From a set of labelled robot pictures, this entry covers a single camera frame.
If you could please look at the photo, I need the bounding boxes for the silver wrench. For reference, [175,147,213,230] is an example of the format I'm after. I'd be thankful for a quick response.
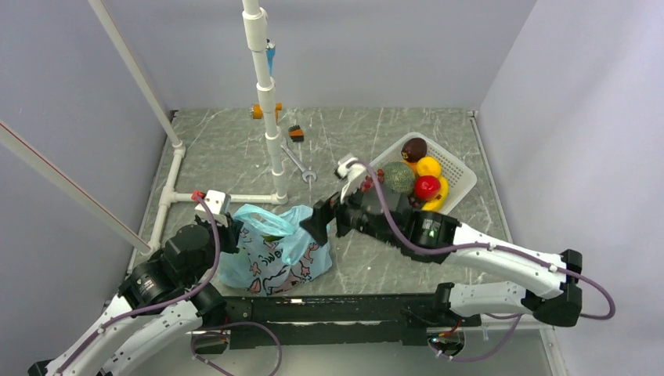
[281,142,317,183]

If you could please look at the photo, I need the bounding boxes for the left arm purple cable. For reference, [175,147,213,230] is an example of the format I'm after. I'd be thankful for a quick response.
[54,192,283,376]

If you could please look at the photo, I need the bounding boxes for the light red fake grapes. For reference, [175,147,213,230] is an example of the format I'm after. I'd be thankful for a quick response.
[360,169,384,192]

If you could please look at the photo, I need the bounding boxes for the yellow fake banana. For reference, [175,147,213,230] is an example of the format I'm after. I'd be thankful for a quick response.
[421,176,449,212]

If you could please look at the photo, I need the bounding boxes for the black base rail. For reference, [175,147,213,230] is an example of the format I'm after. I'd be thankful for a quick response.
[201,293,482,349]

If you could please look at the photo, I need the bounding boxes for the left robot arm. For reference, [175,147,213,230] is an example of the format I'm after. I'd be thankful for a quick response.
[27,216,242,375]

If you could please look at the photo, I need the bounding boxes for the white plastic basket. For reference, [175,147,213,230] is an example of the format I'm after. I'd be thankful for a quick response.
[370,132,478,215]

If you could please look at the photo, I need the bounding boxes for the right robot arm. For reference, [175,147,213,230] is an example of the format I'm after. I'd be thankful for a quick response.
[300,191,583,327]

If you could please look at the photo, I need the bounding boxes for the red fake pomegranate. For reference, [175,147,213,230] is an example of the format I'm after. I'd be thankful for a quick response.
[413,175,442,201]

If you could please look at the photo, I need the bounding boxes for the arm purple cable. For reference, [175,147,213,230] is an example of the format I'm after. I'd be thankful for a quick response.
[347,159,617,363]
[54,192,283,376]

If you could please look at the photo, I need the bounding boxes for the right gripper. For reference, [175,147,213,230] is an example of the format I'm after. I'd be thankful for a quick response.
[299,177,399,248]

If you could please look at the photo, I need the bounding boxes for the green fake melon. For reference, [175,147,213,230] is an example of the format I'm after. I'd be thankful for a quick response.
[381,161,417,195]

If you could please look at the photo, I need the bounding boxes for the dark brown fake fruit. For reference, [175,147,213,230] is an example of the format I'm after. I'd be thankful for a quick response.
[401,137,428,163]

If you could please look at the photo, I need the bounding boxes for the wrist white camera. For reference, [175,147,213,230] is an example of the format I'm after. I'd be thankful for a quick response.
[334,154,366,203]
[191,190,232,227]

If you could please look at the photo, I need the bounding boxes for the light blue plastic bag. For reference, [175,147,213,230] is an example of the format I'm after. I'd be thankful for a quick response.
[218,204,333,296]

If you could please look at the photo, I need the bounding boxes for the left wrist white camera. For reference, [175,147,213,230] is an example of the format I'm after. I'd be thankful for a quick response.
[191,190,232,227]

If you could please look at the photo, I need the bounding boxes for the orange black small brush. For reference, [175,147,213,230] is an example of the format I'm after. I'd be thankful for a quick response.
[287,125,305,143]

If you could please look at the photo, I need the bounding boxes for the white pvc pipe frame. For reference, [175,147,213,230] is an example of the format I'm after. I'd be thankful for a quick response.
[1,1,288,255]

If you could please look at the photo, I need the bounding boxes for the blue handled tool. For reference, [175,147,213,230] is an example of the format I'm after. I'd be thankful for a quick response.
[265,39,276,75]

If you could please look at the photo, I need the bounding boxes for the fake orange in basket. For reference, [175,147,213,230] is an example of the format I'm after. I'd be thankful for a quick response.
[402,160,418,177]

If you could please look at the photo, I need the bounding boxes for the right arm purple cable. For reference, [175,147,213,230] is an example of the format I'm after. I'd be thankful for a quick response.
[347,159,617,363]

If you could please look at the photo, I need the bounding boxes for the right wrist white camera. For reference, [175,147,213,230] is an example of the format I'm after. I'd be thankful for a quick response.
[334,154,366,203]

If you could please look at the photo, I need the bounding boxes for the yellow fake lemon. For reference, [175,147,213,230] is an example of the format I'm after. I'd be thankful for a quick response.
[416,156,442,178]

